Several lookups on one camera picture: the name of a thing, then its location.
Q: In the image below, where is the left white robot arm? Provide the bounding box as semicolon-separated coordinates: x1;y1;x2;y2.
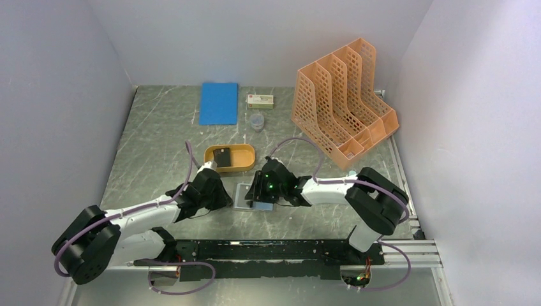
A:
51;168;233;285

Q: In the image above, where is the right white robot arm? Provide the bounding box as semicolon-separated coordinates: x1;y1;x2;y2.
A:
244;157;410;264

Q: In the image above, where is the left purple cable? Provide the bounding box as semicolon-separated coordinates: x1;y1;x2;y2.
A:
54;140;216;296

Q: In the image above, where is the small clear plastic cup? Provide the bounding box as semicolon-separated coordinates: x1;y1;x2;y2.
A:
249;113;265;132

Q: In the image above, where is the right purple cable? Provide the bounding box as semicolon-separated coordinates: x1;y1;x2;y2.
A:
265;137;413;293

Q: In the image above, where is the orange mesh file organizer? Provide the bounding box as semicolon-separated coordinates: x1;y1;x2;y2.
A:
290;38;400;171

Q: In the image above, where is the black card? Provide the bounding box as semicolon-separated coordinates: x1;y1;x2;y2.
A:
212;147;232;168

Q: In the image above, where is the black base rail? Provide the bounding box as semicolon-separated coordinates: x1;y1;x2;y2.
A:
133;239;385;282

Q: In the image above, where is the small red white box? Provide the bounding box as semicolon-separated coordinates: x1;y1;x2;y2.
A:
246;94;274;109

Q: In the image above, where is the purple cable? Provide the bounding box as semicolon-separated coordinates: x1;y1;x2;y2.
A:
265;137;413;293
54;140;216;296

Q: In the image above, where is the blue notebook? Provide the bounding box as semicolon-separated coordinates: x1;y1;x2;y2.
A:
199;82;239;126

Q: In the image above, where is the grey card holder wallet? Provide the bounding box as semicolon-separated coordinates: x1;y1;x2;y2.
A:
233;183;275;212

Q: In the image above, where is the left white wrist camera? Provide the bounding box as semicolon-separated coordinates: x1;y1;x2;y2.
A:
197;161;217;173

